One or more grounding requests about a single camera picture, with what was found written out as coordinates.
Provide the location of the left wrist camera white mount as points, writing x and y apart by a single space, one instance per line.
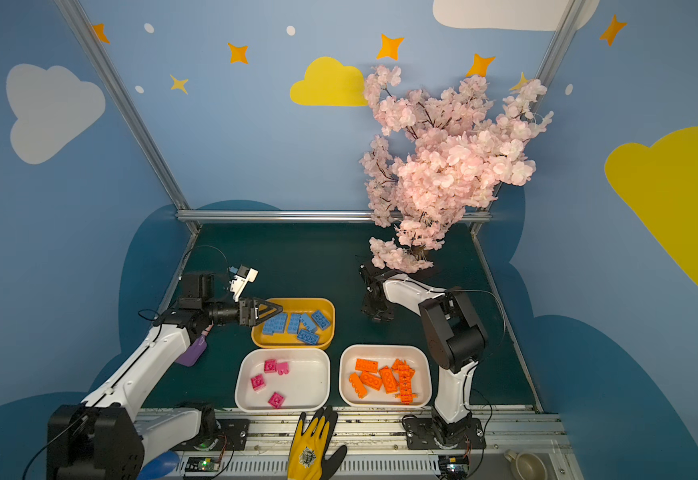
241 277

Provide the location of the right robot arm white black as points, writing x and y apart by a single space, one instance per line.
456 340

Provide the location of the beige ceramic cup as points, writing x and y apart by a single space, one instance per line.
526 466

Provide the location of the orange lego brick top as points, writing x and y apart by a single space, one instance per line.
371 380

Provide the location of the magenta small lego brick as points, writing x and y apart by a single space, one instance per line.
258 382

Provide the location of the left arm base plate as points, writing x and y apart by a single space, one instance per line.
228 435

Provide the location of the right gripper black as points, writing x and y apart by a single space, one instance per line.
373 302

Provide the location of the purple pink toy spatula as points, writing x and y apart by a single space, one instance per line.
190 357

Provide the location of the blue lego brick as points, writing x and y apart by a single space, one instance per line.
307 323
280 323
294 323
270 327
321 320

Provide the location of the blue garden trowel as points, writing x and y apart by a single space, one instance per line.
160 467

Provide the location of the yellow black work glove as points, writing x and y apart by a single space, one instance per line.
309 447

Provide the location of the yellow plastic tray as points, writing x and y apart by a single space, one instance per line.
298 305

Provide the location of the left white plastic tray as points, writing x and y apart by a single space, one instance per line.
306 387

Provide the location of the orange lego brick cluster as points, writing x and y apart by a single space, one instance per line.
358 386

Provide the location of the pink cherry blossom tree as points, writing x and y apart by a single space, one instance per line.
437 157

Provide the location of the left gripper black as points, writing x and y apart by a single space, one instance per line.
246 311

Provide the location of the white plastic tray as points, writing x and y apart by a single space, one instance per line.
385 356
306 387

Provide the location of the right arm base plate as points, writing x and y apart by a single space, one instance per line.
436 434

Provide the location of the orange lego plate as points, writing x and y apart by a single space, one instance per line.
389 380
396 364
366 365

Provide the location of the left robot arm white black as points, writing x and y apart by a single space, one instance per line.
99 438

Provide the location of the right white plastic tray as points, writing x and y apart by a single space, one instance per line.
385 356

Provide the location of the orange lego pile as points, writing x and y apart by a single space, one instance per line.
405 391

